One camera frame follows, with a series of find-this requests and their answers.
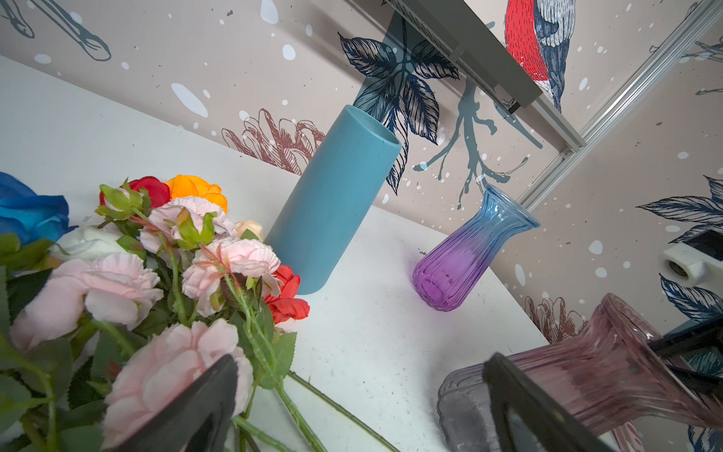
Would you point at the white rose flower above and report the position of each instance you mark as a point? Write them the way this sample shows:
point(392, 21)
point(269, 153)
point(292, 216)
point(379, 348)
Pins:
point(88, 243)

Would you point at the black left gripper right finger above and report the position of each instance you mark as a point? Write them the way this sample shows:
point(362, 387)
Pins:
point(526, 418)

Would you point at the smoky pink glass vase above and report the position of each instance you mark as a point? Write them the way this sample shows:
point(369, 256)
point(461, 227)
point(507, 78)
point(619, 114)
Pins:
point(619, 369)

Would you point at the orange rose flower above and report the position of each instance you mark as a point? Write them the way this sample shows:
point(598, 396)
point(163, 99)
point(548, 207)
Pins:
point(182, 186)

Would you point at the blue rose flower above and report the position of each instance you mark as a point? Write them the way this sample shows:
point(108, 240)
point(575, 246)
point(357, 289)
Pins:
point(30, 216)

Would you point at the blue purple glass vase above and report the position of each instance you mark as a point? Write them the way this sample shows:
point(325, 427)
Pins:
point(446, 276)

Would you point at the black hanging wire basket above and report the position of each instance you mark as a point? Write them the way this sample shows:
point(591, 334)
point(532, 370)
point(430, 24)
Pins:
point(455, 30)

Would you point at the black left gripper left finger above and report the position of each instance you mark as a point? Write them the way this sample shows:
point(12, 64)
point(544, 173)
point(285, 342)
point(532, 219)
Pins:
point(197, 420)

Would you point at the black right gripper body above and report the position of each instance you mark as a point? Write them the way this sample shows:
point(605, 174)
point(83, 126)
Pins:
point(692, 281)

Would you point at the dark red rose flower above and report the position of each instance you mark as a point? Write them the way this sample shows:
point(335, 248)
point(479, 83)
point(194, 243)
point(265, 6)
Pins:
point(135, 194)

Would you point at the teal ceramic vase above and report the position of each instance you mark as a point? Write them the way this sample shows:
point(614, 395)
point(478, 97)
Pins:
point(332, 197)

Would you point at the pink carnation flower stem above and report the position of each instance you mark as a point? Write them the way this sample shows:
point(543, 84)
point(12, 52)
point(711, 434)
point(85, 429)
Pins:
point(164, 369)

